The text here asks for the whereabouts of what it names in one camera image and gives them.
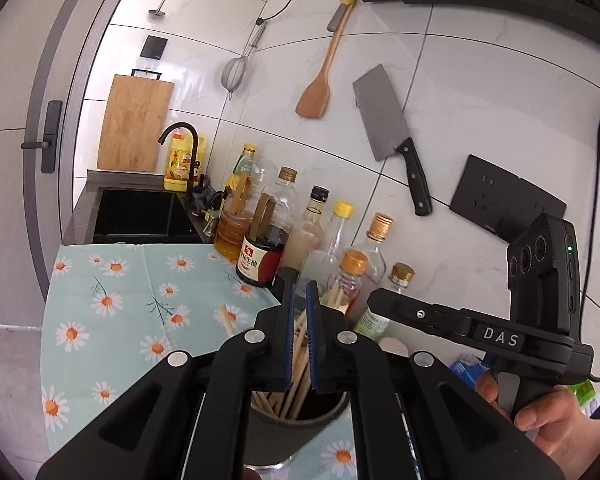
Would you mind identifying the daisy print teal tablecloth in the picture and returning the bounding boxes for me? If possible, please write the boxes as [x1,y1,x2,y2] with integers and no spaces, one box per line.
[40,242,359,480]

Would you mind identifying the small black wall switch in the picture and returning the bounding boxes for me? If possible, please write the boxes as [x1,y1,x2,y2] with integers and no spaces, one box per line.
[140,35,168,60]

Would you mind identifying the short wooden chopstick right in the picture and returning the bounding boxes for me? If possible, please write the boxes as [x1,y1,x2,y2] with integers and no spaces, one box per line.
[218,306,235,337]

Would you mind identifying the yellow cap clear bottle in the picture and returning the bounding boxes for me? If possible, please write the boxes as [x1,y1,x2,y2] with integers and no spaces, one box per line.
[296,200,354,304]

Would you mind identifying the wire mesh strainer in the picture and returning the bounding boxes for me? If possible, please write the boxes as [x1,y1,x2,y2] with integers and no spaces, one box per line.
[221,18,266,94]

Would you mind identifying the yellow detergent bottle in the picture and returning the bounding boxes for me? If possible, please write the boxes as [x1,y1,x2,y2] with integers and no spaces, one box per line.
[163,128,207,192]

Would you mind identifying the black kitchen sink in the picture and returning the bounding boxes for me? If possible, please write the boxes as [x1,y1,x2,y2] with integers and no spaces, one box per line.
[93,190,201,244]

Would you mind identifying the wooden cutting board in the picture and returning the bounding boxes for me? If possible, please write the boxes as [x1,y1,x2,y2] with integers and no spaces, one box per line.
[97,75,174,172]

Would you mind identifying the gold cap glass bottle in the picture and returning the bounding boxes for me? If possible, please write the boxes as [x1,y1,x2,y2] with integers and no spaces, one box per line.
[350,212,393,318]

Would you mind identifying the amber oil bottle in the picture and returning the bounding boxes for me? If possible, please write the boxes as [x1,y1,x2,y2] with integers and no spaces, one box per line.
[214,143,257,261]

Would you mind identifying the dark sauce bottle red label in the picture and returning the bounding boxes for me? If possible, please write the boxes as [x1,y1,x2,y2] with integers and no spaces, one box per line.
[236,192,290,287]

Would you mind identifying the black door handle lock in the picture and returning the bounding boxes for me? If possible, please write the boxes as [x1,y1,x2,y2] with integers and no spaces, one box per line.
[21,100,62,174]

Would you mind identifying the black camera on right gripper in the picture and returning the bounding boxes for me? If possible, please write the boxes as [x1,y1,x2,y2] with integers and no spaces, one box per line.
[507,212,581,339]

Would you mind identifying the wooden spatula hanging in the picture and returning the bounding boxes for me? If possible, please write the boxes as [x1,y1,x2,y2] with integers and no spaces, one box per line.
[296,0,358,119]

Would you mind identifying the steel cleaver black handle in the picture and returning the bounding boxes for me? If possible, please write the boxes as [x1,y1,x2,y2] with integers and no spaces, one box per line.
[352,64,432,217]

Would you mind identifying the black utensil holder cup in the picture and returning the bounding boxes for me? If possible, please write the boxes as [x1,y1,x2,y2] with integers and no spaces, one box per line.
[244,389,350,466]

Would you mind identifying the black wall socket panel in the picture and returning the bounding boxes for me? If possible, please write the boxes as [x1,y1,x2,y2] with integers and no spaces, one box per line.
[450,155,567,243]

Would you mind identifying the black sink faucet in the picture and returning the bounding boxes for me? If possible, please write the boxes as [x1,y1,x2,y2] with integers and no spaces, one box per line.
[158,122,199,196]

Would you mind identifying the person's right hand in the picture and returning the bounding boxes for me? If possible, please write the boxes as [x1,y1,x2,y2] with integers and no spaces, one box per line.
[474,369,600,470]

